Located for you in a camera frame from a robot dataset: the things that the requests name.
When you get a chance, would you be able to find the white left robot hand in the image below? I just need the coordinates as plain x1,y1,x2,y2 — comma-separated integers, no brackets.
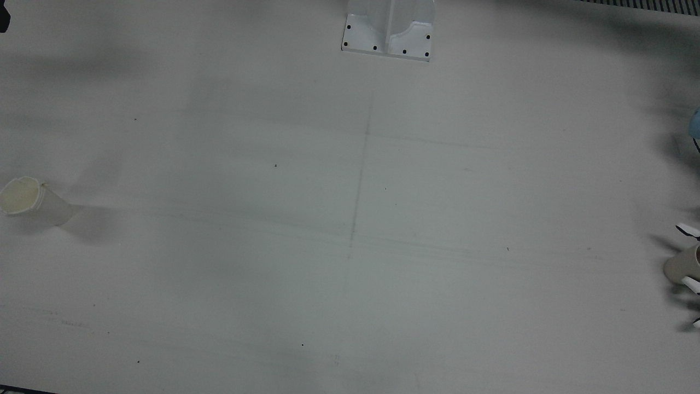
675,223,700,329

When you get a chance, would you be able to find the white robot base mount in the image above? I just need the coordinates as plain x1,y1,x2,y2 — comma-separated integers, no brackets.
341,0,436,62

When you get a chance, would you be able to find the beige paper cup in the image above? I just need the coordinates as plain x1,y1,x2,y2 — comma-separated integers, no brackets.
663,244,700,286

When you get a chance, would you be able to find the grey slatted metal grille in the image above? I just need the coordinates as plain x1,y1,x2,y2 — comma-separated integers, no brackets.
574,0,700,15

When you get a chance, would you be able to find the white paper cup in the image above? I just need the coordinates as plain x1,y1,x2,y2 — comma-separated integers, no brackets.
0,176,75,228

